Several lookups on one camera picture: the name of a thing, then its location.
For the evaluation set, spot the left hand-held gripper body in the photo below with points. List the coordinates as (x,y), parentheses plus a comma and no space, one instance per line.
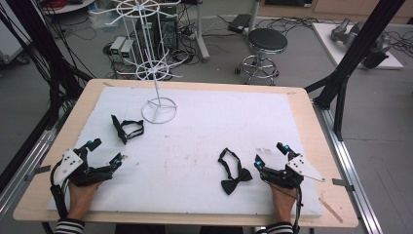
(79,172)

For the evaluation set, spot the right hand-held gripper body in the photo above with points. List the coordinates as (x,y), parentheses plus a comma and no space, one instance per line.
(282,177)

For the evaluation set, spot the black bow tie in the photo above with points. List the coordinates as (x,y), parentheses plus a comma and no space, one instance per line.
(120,130)
(234,183)

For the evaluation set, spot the person's right hand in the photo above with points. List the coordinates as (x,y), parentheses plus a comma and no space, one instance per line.
(284,203)

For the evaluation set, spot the person's left hand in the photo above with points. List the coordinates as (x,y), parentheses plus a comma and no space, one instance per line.
(81,201)

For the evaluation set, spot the grey metal clamp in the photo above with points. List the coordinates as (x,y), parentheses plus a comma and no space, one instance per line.
(342,184)
(37,172)

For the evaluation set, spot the thin wooden stick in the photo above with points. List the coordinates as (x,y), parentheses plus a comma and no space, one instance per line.
(331,210)

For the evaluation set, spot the white foam board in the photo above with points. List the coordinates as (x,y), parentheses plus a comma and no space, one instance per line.
(201,130)

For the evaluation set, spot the person's dark pants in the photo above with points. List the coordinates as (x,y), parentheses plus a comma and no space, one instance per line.
(139,230)

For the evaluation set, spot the grey power supply box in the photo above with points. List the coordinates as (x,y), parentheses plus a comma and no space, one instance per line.
(127,50)
(117,46)

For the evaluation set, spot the black round stool chrome base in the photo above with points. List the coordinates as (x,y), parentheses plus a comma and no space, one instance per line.
(267,39)

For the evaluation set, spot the white floor platform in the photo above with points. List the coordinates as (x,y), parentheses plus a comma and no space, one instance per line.
(328,42)

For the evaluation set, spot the black flat box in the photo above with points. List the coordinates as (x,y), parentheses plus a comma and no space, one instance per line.
(239,22)

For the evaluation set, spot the black computer tower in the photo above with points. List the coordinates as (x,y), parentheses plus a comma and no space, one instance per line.
(168,29)

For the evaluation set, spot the grey metal table leg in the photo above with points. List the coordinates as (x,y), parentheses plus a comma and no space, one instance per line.
(202,32)

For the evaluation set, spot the aluminium rail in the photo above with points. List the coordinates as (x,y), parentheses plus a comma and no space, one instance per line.
(350,169)
(22,169)

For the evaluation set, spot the black metal frame post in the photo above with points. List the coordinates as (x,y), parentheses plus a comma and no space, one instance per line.
(357,48)

